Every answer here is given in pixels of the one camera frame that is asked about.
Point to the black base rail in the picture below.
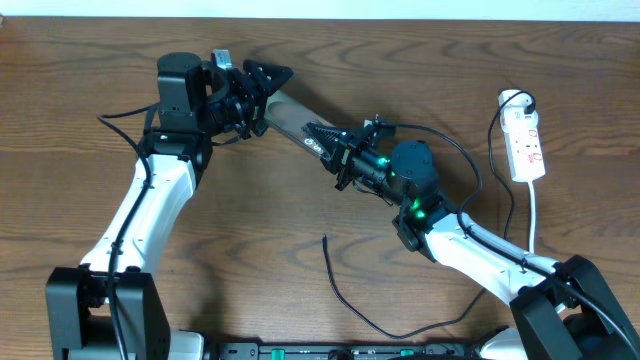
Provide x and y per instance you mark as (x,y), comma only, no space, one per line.
(254,351)

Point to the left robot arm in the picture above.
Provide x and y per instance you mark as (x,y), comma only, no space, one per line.
(108,306)

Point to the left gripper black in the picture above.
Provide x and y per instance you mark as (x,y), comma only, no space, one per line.
(255,98)

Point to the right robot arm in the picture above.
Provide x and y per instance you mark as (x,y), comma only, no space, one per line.
(562,310)

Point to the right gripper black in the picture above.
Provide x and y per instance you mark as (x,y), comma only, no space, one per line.
(348,145)

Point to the white power strip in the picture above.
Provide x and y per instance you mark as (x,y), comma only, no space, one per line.
(519,123)

